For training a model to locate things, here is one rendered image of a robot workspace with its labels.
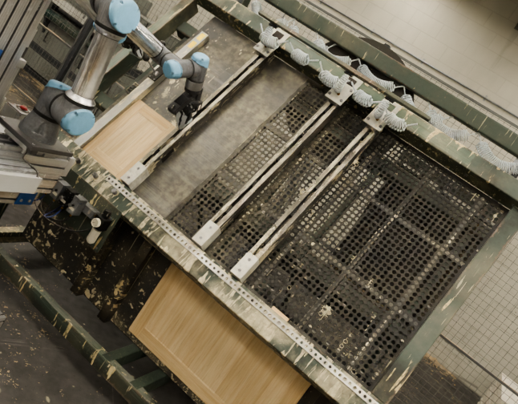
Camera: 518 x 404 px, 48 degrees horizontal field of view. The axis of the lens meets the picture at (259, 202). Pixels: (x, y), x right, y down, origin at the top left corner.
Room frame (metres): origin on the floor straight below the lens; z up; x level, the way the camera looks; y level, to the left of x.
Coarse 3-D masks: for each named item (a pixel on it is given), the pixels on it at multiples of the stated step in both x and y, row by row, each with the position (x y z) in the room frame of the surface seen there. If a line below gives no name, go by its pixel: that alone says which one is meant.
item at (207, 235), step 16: (336, 96) 2.99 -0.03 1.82; (320, 112) 2.98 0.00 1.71; (336, 112) 3.04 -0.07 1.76; (304, 128) 2.92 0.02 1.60; (320, 128) 2.97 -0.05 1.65; (288, 144) 2.86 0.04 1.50; (304, 144) 2.91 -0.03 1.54; (272, 160) 2.80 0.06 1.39; (288, 160) 2.85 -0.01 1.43; (256, 176) 2.74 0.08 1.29; (272, 176) 2.79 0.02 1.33; (240, 192) 2.69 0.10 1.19; (256, 192) 2.73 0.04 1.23; (224, 208) 2.64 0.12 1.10; (240, 208) 2.67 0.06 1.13; (208, 224) 2.58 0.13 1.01; (224, 224) 2.61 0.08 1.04; (192, 240) 2.56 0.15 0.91; (208, 240) 2.56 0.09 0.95
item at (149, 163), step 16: (272, 32) 3.22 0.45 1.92; (256, 48) 3.15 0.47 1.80; (256, 64) 3.14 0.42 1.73; (240, 80) 3.07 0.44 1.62; (224, 96) 3.01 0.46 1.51; (208, 112) 2.96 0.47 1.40; (176, 128) 2.88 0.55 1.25; (192, 128) 2.91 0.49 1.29; (160, 144) 2.82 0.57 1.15; (176, 144) 2.86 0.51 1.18; (144, 160) 2.77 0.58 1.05; (160, 160) 2.81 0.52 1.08; (128, 176) 2.71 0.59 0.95; (144, 176) 2.76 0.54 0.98
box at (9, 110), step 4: (8, 104) 2.67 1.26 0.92; (12, 104) 2.68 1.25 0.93; (16, 104) 2.72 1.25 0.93; (4, 108) 2.67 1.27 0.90; (8, 108) 2.66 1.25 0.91; (12, 108) 2.66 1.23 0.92; (16, 108) 2.67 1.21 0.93; (20, 108) 2.70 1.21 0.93; (0, 112) 2.67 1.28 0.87; (4, 112) 2.67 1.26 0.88; (8, 112) 2.66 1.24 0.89; (12, 112) 2.65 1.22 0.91; (16, 112) 2.64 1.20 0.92; (20, 112) 2.65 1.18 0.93; (24, 112) 2.68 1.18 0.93; (8, 116) 2.65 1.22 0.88; (12, 116) 2.65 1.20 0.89; (16, 116) 2.64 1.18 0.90; (20, 116) 2.64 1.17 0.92; (24, 116) 2.66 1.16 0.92
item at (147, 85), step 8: (200, 32) 3.29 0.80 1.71; (192, 40) 3.26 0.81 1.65; (200, 40) 3.26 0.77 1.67; (184, 48) 3.22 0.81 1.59; (192, 48) 3.22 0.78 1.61; (184, 56) 3.20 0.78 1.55; (144, 80) 3.08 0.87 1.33; (152, 80) 3.09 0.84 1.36; (160, 80) 3.12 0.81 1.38; (136, 88) 3.05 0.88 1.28; (144, 88) 3.05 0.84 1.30; (152, 88) 3.10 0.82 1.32; (128, 96) 3.02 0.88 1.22; (136, 96) 3.02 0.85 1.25; (120, 104) 2.99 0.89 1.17; (128, 104) 2.99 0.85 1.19; (112, 112) 2.96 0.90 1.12; (120, 112) 2.97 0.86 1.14; (104, 120) 2.93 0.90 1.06; (112, 120) 2.95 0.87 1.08; (96, 128) 2.89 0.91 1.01; (104, 128) 2.92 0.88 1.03; (80, 136) 2.86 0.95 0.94; (88, 136) 2.86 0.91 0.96; (80, 144) 2.83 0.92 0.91
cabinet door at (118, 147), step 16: (128, 112) 2.99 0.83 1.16; (144, 112) 2.99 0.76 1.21; (112, 128) 2.92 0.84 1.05; (128, 128) 2.93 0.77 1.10; (144, 128) 2.94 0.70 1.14; (160, 128) 2.94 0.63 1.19; (96, 144) 2.86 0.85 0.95; (112, 144) 2.87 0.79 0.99; (128, 144) 2.88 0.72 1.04; (144, 144) 2.88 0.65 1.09; (96, 160) 2.81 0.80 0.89; (112, 160) 2.82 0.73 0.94; (128, 160) 2.82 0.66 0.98
